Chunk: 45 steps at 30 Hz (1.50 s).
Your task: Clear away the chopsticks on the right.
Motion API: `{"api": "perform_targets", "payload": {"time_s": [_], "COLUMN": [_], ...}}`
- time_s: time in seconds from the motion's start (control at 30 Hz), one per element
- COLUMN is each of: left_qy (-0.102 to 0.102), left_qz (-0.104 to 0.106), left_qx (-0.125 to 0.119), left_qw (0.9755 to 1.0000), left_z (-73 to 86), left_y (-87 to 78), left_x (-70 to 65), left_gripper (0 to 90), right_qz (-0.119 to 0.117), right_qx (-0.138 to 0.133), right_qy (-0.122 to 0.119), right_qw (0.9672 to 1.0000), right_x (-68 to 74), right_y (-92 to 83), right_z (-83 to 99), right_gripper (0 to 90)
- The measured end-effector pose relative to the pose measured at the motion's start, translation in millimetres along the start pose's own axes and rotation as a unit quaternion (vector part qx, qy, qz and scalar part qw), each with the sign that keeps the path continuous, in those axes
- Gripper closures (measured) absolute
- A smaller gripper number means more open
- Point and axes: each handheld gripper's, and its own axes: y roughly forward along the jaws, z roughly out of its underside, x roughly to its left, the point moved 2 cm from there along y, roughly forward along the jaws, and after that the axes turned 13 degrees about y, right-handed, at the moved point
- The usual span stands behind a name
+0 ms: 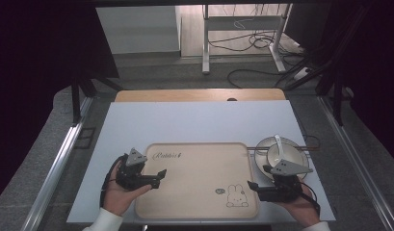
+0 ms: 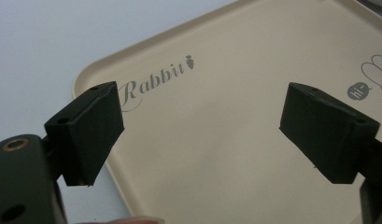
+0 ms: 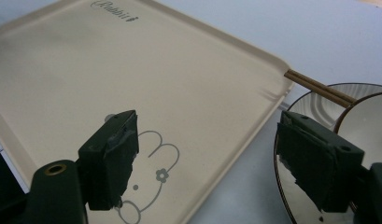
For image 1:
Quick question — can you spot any thin black looped cable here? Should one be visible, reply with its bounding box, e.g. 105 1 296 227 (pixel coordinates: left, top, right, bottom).
294 110 322 151

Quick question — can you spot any thin white cable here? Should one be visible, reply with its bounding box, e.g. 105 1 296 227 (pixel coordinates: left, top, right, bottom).
232 17 254 31

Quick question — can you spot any white ceramic spoon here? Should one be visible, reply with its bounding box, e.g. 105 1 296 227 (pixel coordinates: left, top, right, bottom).
274 134 287 163

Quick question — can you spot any person's right hand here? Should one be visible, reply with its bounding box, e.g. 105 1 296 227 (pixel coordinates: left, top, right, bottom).
276 185 321 228

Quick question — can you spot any white metal desk frame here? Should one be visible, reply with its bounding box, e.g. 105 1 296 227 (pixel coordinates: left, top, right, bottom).
201 3 294 76

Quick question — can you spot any white cabinet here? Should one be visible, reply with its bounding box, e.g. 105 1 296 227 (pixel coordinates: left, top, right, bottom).
95 5 183 56

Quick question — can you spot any dark curtain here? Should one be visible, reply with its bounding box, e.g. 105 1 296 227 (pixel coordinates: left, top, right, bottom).
0 0 120 206
285 0 394 159

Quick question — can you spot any long black floor cable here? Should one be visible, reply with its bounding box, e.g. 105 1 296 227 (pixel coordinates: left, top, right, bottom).
226 67 284 90

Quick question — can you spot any beige tray with rabbit print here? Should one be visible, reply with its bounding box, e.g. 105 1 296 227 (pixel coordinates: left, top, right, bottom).
134 141 260 221

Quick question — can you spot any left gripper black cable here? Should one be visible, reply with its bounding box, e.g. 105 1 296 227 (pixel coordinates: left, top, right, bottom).
99 154 125 209

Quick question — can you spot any brown chopstick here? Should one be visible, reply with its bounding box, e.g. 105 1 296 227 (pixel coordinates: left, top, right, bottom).
246 145 320 150

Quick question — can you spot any black metal stand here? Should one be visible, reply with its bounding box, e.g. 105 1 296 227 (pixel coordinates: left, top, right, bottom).
69 74 124 125
282 6 372 127

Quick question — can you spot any tangled black floor cable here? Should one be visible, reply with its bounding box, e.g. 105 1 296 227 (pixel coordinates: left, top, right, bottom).
207 29 303 53

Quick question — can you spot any aluminium rail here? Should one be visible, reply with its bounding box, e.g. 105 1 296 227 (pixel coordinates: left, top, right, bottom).
317 95 394 231
23 95 95 231

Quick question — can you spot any wooden table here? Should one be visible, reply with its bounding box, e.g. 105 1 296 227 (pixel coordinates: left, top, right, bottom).
114 88 287 103

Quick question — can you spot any white power strip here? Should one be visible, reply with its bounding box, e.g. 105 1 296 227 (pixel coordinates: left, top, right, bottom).
293 66 312 82

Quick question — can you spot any person's left hand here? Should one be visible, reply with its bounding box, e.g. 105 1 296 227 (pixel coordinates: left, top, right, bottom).
102 161 153 217

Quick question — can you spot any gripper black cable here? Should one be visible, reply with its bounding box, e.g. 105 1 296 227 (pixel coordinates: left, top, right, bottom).
299 181 322 217
99 154 125 209

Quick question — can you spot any small white bowl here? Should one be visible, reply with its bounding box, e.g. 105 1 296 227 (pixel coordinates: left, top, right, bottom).
267 142 305 170

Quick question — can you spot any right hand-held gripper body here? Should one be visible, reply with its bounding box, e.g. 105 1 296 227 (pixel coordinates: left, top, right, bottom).
258 159 314 203

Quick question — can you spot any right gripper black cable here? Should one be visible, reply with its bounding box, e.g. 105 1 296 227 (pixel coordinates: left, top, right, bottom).
299 181 322 217

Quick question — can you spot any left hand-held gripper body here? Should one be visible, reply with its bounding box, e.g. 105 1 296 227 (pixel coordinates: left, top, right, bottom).
116 147 154 193

